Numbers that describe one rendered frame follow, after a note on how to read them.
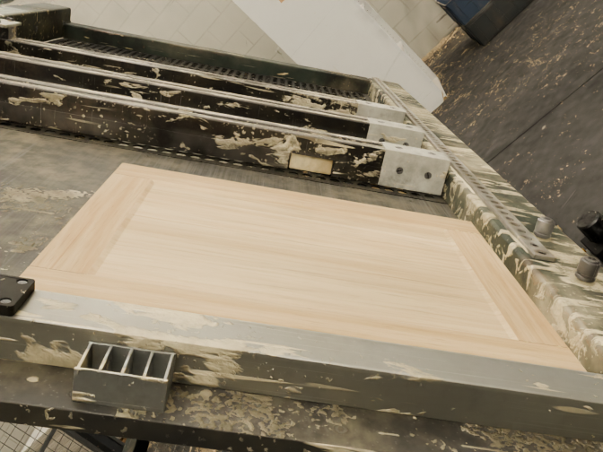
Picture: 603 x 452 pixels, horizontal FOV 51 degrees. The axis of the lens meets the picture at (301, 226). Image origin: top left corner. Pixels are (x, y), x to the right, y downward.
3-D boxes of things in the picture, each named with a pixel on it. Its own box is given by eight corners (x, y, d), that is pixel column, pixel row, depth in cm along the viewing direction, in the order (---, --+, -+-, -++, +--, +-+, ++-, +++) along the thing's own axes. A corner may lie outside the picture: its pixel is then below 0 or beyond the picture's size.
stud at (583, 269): (598, 286, 77) (606, 264, 76) (578, 282, 76) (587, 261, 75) (589, 277, 79) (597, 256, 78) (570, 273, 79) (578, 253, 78)
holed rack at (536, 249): (554, 262, 82) (556, 257, 82) (533, 258, 82) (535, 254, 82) (379, 79, 236) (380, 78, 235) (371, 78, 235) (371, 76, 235)
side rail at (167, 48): (363, 109, 232) (370, 80, 228) (62, 55, 222) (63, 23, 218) (361, 106, 239) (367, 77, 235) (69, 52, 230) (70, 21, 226)
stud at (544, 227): (552, 241, 90) (559, 222, 89) (536, 239, 90) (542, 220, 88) (546, 235, 92) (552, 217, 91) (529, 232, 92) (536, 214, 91)
